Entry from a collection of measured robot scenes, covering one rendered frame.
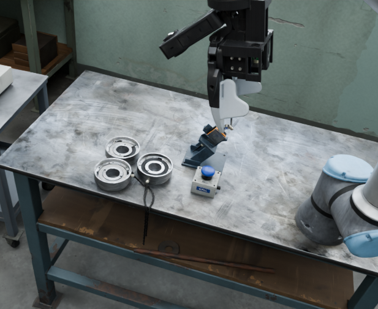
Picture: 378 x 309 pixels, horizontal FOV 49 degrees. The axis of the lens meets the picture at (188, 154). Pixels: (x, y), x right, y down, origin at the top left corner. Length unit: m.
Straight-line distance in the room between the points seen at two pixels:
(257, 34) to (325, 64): 2.16
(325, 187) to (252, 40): 0.57
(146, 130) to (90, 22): 1.70
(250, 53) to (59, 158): 0.83
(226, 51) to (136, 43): 2.33
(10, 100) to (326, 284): 1.34
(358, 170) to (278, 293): 0.50
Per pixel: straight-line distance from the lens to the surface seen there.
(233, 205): 1.20
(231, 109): 0.64
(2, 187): 1.80
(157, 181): 1.20
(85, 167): 1.27
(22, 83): 1.90
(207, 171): 1.17
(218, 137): 1.24
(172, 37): 0.65
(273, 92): 2.86
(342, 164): 1.09
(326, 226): 1.16
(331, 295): 1.43
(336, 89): 2.83
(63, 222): 1.45
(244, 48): 0.60
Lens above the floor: 1.66
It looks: 40 degrees down
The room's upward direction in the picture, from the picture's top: 9 degrees clockwise
